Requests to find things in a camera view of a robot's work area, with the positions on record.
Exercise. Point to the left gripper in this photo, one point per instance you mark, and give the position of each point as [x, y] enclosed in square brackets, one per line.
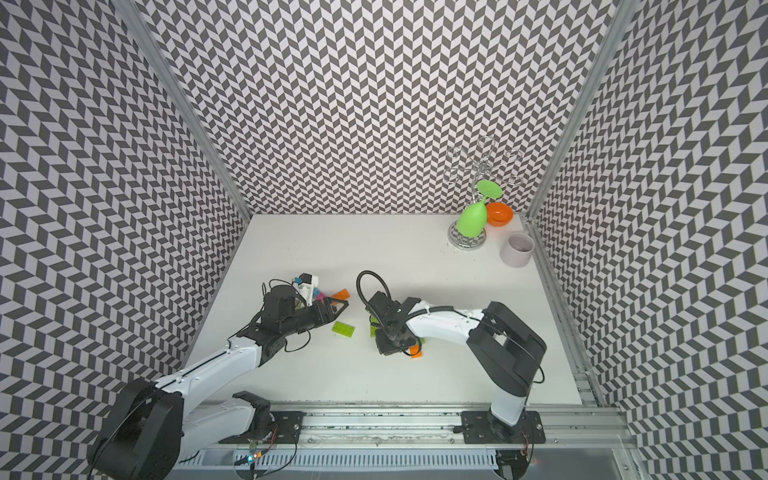
[328, 309]

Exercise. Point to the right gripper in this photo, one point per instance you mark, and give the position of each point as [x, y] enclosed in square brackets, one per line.
[384, 349]

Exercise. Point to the green lego brick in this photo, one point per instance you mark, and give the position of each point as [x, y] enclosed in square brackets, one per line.
[343, 329]
[373, 326]

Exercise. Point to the orange lego brick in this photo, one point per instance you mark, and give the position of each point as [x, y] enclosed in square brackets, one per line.
[416, 352]
[341, 295]

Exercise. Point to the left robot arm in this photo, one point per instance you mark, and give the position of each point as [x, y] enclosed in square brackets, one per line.
[154, 424]

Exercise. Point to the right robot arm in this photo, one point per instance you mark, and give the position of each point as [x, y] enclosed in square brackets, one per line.
[508, 350]

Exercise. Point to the green plastic wine glass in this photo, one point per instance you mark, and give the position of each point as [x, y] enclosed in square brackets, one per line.
[472, 221]

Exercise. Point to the grey cup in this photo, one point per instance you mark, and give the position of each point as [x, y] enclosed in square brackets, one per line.
[517, 250]

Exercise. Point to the orange plastic bowl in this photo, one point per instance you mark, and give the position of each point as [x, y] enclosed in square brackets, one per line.
[499, 214]

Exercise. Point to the aluminium front rail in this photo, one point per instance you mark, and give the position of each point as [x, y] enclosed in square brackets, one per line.
[408, 437]

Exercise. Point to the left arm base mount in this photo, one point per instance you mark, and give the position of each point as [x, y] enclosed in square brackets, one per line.
[266, 425]

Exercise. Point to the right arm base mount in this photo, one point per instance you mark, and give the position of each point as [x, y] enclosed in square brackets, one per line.
[481, 427]

